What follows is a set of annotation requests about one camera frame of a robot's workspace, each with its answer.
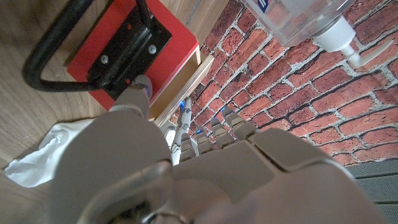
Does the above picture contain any crumpled white cloth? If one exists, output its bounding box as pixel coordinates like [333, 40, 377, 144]
[4, 118, 94, 189]

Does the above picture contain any clear hand sanitizer pump bottle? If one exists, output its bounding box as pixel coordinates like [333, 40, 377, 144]
[242, 0, 394, 69]

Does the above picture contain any wooden drawer with red front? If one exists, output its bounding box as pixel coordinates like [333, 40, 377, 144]
[22, 0, 200, 121]

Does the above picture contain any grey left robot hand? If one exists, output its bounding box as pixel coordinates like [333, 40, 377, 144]
[48, 74, 392, 224]

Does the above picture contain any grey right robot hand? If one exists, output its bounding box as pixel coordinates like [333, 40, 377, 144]
[161, 96, 194, 166]

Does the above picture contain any grey perforated wall panel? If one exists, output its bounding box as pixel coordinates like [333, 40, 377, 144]
[344, 158, 398, 224]

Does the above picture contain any wooden box with slot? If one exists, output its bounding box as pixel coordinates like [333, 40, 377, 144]
[154, 54, 215, 128]

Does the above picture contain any grey tape line on table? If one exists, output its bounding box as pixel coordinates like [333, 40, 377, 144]
[185, 0, 200, 28]

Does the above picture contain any red brick print backdrop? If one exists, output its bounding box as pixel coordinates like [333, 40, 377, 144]
[169, 0, 398, 167]

